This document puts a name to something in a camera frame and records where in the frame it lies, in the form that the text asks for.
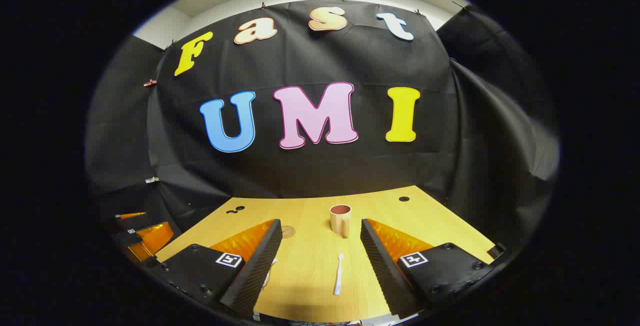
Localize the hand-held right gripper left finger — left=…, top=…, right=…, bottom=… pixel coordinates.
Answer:
left=155, top=219, right=283, bottom=319

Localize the black backdrop cloth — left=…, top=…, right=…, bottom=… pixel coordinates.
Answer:
left=85, top=0, right=561, bottom=267

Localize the wooden desktop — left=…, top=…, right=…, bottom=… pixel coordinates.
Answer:
left=156, top=185, right=496, bottom=323

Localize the white toothpaste tube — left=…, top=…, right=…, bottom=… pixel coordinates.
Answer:
left=261, top=258, right=279, bottom=289

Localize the beige cup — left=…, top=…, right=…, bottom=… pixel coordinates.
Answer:
left=329, top=205, right=353, bottom=238

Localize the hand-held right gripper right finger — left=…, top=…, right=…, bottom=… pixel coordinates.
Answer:
left=360, top=219, right=507, bottom=319

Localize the white toothbrush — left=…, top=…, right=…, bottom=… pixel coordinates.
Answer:
left=333, top=253, right=345, bottom=296

